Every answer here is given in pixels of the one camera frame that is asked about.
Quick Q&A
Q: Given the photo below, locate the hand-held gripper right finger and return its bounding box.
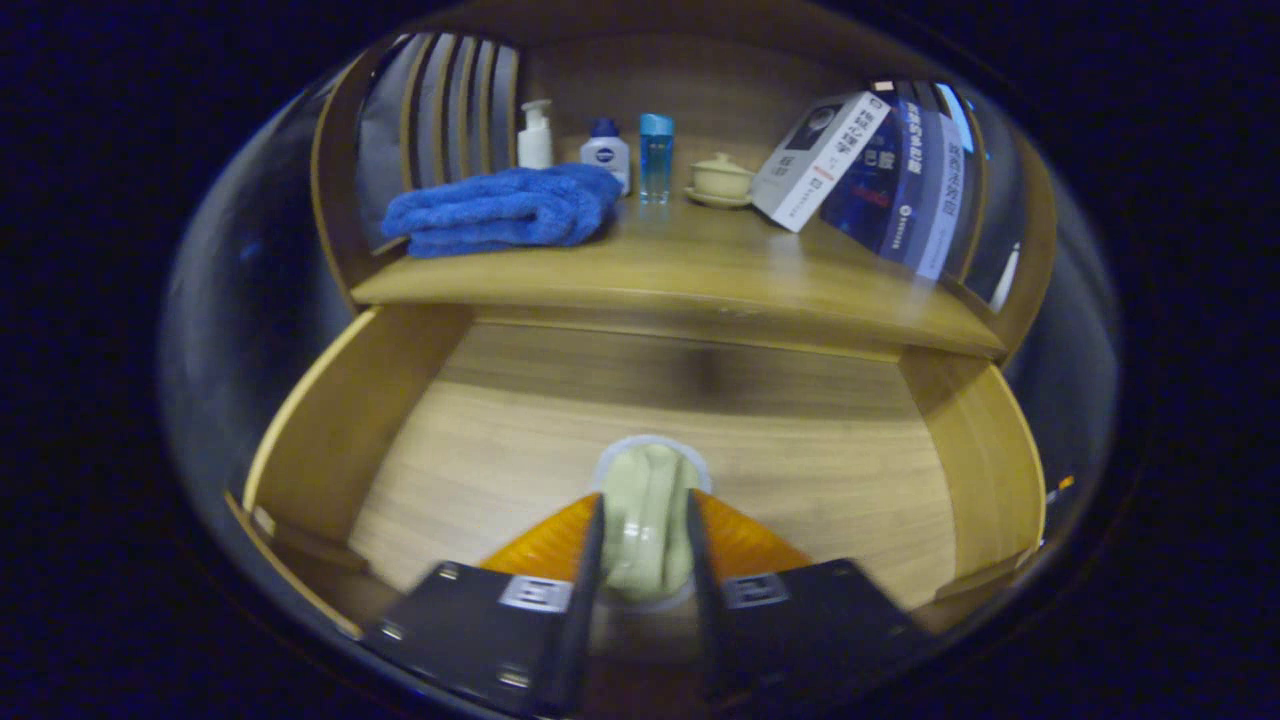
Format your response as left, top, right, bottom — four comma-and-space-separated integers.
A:
685, 488, 936, 706

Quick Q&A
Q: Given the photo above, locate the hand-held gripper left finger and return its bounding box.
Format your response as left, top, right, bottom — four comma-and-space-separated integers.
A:
362, 492, 608, 719

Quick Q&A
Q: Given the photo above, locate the pale green soap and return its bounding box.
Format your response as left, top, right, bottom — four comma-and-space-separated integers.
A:
590, 435, 713, 611

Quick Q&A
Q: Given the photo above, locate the wooden drawer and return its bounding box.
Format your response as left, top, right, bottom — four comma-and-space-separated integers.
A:
225, 305, 1051, 641

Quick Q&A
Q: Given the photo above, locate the wooden countertop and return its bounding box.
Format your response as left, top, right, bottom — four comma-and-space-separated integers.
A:
350, 190, 1006, 361

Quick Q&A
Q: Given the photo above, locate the blue folded towel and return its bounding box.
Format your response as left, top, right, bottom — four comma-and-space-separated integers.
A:
380, 163, 624, 259

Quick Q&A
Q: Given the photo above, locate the beige lidded teacup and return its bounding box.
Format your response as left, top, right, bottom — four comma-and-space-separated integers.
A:
685, 152, 756, 210

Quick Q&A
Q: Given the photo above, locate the dark blue book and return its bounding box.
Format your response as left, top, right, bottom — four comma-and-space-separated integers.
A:
820, 95, 946, 263

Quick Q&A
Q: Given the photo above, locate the clear blue bottle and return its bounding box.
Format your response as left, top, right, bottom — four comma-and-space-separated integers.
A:
639, 113, 675, 205

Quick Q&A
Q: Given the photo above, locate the white book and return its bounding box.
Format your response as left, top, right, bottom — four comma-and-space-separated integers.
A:
750, 91, 893, 233

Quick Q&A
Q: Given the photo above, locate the white bottle with blue cap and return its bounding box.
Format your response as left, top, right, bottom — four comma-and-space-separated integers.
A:
580, 117, 632, 196

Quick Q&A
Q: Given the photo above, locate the light blue book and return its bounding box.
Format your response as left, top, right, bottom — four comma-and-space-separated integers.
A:
912, 110, 973, 282

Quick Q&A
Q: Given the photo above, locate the white pump bottle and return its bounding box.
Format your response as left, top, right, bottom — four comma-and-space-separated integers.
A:
517, 99, 555, 170

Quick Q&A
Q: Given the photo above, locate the black backdrop cloth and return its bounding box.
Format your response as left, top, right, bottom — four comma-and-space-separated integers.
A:
158, 35, 1126, 501

